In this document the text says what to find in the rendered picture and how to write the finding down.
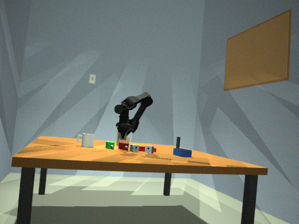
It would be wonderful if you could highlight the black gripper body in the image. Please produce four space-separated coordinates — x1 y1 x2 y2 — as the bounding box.
116 115 131 129

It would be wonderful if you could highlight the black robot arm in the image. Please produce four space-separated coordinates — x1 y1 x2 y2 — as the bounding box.
114 92 153 135

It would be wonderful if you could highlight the red block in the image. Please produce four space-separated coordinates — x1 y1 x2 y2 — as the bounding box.
118 142 129 150

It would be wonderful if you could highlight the blue rectangular box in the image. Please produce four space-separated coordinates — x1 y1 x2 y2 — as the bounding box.
173 148 192 157

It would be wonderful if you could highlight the red tray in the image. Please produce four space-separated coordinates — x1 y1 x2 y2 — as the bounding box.
139 146 157 152

